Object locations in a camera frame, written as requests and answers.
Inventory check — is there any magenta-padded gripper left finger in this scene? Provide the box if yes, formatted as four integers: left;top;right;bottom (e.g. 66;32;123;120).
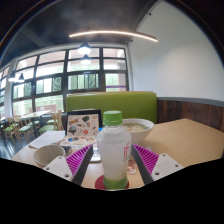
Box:
43;143;95;186

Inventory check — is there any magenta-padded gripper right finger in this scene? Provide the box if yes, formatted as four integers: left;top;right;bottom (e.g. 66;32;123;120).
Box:
130;143;184;186

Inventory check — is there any green-capped clear drink bottle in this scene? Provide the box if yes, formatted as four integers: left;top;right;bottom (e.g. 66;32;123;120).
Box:
95;110;133;191

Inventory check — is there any beige round cup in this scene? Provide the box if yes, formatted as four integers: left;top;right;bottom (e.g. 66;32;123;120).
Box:
33;144;66;169

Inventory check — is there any white paper sheet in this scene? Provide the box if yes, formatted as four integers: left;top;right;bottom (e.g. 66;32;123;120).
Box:
28;130;67;150

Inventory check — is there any colourful sticker sheet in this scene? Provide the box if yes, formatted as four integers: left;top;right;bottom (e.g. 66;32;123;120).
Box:
59;134;99;149

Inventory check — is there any flat round red coaster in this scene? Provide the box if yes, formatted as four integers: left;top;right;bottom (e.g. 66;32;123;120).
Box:
94;174;130;191

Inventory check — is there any white bowl of soup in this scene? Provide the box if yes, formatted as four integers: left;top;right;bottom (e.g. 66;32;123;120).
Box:
121;118;155;146

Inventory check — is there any group of green-seated wooden chairs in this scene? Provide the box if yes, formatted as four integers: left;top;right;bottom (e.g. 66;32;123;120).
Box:
0;109;65;144

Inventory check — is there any wooden dining table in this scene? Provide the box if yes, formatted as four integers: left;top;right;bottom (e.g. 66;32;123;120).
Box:
19;109;53;133

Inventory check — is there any green upholstered bench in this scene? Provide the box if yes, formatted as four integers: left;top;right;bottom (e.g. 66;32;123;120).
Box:
65;91;158;125

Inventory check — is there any large black-framed window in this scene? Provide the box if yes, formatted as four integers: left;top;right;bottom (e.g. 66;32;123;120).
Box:
0;47;129;118

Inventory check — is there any group of black pendant lamps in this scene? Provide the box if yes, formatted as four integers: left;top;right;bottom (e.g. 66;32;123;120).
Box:
8;41;93;83

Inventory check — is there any long curved ceiling light strip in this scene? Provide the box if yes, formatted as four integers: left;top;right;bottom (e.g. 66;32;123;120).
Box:
68;29;159;43

